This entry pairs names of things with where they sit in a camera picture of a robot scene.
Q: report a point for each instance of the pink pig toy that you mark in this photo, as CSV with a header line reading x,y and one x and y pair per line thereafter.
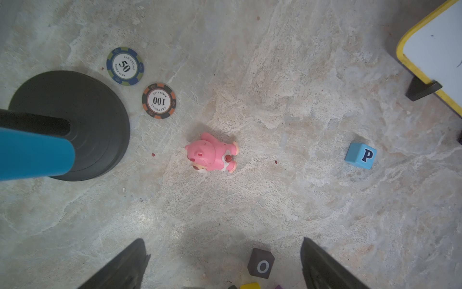
x,y
210,154

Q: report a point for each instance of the white board reading PEAR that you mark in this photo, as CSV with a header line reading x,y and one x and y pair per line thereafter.
x,y
432,51

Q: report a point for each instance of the blue toy microphone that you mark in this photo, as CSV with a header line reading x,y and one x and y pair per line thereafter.
x,y
30,155

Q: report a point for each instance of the blue 50 poker chip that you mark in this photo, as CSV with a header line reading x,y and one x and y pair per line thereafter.
x,y
125,66

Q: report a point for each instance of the yellow E block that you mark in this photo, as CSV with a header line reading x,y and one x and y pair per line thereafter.
x,y
254,285

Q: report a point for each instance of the black O block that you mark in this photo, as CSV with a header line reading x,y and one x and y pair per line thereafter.
x,y
260,263

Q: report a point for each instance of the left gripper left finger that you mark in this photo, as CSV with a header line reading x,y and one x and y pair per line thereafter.
x,y
125,271

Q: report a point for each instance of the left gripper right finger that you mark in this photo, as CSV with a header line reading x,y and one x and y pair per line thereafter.
x,y
322,271

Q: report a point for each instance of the light blue P block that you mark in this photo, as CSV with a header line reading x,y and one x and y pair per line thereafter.
x,y
361,155

